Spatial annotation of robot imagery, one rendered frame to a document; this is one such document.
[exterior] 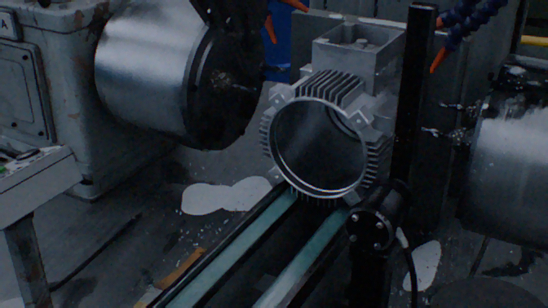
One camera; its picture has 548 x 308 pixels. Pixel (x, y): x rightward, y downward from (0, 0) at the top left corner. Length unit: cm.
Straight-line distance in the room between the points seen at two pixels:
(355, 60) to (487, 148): 24
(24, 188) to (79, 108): 37
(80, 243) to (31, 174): 35
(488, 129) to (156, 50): 50
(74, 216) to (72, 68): 27
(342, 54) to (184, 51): 24
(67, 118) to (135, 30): 22
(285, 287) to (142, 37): 46
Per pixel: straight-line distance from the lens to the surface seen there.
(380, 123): 82
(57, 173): 75
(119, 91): 99
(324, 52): 87
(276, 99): 84
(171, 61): 92
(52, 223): 112
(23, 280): 80
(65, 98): 108
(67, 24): 102
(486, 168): 74
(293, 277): 76
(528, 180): 74
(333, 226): 85
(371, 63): 85
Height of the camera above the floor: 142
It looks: 30 degrees down
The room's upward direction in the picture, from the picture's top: 1 degrees clockwise
